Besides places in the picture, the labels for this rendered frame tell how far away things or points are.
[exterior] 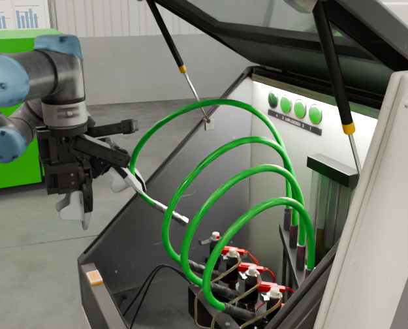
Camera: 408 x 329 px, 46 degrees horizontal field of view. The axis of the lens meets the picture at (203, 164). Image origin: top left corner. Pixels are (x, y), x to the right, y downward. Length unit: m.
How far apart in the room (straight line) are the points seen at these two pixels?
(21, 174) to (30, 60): 3.59
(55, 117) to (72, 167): 0.09
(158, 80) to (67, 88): 6.74
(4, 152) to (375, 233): 0.73
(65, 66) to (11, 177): 3.56
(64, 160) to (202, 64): 6.87
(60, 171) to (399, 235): 0.56
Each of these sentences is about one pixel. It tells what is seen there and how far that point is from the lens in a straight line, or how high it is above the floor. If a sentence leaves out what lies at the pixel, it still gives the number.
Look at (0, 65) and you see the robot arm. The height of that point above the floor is 1.56.
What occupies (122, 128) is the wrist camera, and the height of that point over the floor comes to 1.36.
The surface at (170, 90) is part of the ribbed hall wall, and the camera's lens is 7.63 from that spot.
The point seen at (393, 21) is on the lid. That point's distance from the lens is 0.72.
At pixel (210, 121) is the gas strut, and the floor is 1.31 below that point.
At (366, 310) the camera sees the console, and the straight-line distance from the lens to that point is 0.77.
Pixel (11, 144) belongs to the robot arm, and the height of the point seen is 1.37.
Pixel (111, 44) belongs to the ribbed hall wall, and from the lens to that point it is 7.38.
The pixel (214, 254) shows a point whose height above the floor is 1.25.
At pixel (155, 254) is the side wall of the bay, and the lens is 1.45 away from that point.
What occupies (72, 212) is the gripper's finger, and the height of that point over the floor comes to 1.27.
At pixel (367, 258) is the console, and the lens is 0.76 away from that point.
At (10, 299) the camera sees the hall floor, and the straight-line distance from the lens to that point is 3.03.
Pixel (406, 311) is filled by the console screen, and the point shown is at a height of 1.26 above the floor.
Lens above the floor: 1.66
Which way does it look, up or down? 20 degrees down
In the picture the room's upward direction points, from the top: straight up
